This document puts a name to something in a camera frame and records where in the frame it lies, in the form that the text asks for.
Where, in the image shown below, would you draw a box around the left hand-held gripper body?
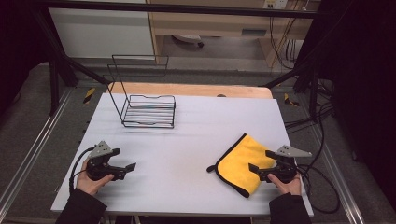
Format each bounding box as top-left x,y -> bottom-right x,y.
86,140 -> 128,182

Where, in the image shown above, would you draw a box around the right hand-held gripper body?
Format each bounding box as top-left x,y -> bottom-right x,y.
257,145 -> 313,184

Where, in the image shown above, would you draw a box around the yellow cloth with black edge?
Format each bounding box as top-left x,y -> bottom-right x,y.
205,133 -> 278,199

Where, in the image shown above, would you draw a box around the person's left hand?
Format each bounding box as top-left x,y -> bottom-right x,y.
76,167 -> 116,197

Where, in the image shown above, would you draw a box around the person's right hand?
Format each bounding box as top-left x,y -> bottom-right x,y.
267,173 -> 303,197

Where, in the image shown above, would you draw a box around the yellow and black tape strip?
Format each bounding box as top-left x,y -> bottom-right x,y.
82,87 -> 96,105
283,92 -> 301,107

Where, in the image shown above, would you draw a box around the wooden table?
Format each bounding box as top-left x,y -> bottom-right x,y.
106,81 -> 275,100

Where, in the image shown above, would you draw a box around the white cabinet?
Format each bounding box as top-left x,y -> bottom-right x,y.
48,0 -> 156,60

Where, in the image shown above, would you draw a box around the black curtain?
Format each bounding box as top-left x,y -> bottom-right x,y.
317,0 -> 396,203
0,0 -> 43,118

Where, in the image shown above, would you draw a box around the white chair base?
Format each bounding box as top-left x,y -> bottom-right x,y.
171,34 -> 205,49

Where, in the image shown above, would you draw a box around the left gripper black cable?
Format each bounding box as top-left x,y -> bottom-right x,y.
68,145 -> 97,196

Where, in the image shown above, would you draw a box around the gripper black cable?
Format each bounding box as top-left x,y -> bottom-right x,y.
68,145 -> 97,196
294,163 -> 342,216

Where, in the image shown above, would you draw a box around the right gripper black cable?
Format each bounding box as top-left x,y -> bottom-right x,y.
294,163 -> 342,216

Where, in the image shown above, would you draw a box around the aluminium floor rail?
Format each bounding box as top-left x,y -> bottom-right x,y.
306,122 -> 366,224
0,89 -> 76,207

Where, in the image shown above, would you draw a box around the black wire rack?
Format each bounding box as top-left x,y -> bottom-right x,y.
106,54 -> 177,130

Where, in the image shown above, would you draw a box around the black floor cables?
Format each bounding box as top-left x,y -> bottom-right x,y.
283,78 -> 337,169

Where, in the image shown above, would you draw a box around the hanging black cables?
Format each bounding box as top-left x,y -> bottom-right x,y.
268,15 -> 302,71

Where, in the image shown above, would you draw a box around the wall power socket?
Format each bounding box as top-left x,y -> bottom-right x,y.
262,0 -> 289,10

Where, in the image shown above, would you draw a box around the black metal frame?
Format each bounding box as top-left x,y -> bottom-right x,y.
29,0 -> 335,123

